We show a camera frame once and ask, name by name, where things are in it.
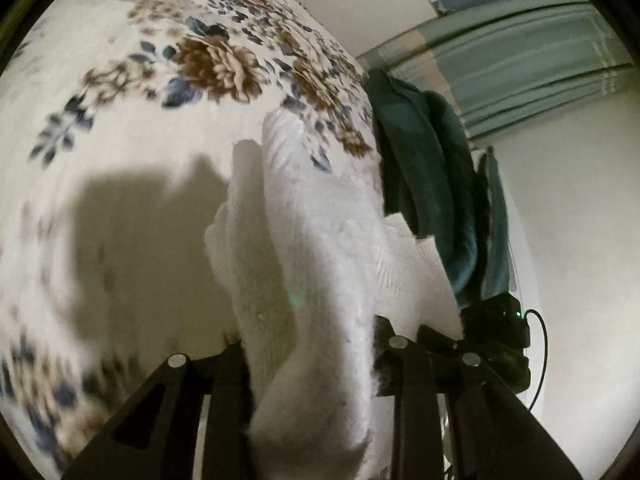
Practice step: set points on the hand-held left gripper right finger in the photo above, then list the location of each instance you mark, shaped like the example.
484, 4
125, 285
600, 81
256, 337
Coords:
415, 410

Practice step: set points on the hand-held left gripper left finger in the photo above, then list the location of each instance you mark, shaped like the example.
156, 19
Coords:
222, 400

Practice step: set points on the white knitted sweater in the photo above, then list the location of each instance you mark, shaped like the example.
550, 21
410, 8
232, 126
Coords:
310, 280

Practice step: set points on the dark green folded blanket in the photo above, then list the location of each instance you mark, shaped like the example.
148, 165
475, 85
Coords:
430, 175

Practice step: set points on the bed with floral bedspread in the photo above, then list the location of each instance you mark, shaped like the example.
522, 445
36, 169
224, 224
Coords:
125, 160

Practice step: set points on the green curtain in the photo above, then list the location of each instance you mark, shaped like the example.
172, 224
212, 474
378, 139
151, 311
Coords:
525, 70

